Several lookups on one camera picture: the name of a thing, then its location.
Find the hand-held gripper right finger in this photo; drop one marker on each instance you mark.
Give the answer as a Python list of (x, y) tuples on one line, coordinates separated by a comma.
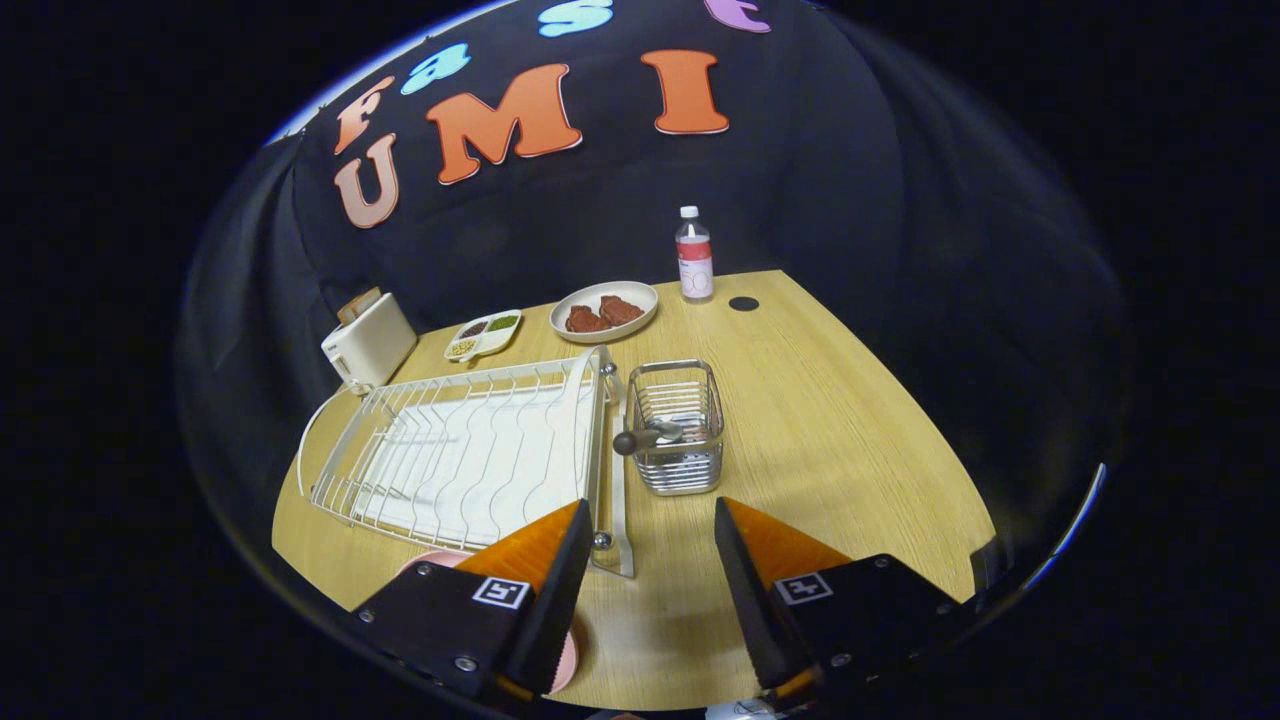
[(745, 590)]

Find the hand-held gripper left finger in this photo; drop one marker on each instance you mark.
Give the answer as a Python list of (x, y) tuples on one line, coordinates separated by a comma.
[(560, 590)]

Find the pink plate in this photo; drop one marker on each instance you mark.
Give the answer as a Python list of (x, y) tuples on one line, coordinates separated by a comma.
[(435, 559)]

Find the white divided bean dish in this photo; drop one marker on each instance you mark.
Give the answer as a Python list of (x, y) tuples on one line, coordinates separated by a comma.
[(490, 338)]

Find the beige round plate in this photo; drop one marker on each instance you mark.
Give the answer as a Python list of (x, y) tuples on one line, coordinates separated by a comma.
[(640, 295)]

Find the white drip tray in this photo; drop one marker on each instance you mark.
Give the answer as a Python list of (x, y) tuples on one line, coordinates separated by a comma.
[(470, 470)]

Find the brown meat piece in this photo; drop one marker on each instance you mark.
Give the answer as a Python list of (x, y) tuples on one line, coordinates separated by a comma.
[(585, 320), (622, 311)]

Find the black table grommet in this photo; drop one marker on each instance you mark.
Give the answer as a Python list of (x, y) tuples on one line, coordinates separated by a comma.
[(743, 303)]

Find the white toaster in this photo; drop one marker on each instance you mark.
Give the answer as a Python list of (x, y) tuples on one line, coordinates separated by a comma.
[(375, 345)]

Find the clear plastic bottle red label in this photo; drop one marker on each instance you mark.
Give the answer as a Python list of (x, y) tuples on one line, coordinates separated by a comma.
[(695, 265)]

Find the toast slices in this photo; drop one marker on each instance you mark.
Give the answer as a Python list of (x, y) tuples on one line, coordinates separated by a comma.
[(360, 303)]

